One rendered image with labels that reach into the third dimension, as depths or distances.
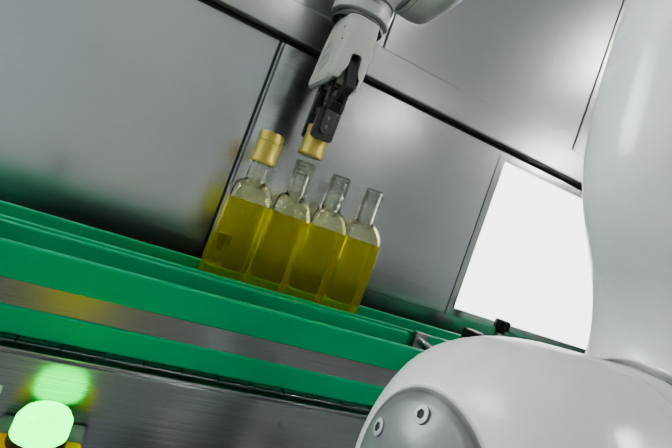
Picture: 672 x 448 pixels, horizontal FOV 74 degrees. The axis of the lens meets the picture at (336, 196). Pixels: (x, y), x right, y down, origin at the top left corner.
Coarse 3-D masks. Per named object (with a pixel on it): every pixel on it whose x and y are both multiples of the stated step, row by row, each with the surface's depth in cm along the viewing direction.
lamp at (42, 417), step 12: (24, 408) 37; (36, 408) 37; (48, 408) 37; (60, 408) 38; (24, 420) 36; (36, 420) 36; (48, 420) 36; (60, 420) 37; (72, 420) 38; (12, 432) 36; (24, 432) 35; (36, 432) 35; (48, 432) 36; (60, 432) 36; (12, 444) 35; (24, 444) 35; (36, 444) 35; (48, 444) 36; (60, 444) 37
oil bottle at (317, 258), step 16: (320, 208) 63; (320, 224) 62; (336, 224) 63; (304, 240) 62; (320, 240) 62; (336, 240) 63; (304, 256) 61; (320, 256) 62; (336, 256) 63; (304, 272) 62; (320, 272) 62; (288, 288) 61; (304, 288) 62; (320, 288) 63
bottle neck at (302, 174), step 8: (296, 160) 62; (296, 168) 62; (304, 168) 61; (312, 168) 62; (296, 176) 62; (304, 176) 61; (312, 176) 63; (288, 184) 62; (296, 184) 61; (304, 184) 62; (296, 192) 61; (304, 192) 62
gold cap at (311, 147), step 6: (306, 132) 62; (306, 138) 62; (312, 138) 61; (306, 144) 62; (312, 144) 61; (318, 144) 61; (324, 144) 62; (300, 150) 62; (306, 150) 61; (312, 150) 61; (318, 150) 62; (324, 150) 63; (306, 156) 64; (312, 156) 61; (318, 156) 62
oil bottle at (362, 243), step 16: (352, 224) 65; (368, 224) 65; (352, 240) 64; (368, 240) 64; (352, 256) 64; (368, 256) 65; (336, 272) 63; (352, 272) 64; (368, 272) 65; (336, 288) 63; (352, 288) 64; (336, 304) 64; (352, 304) 64
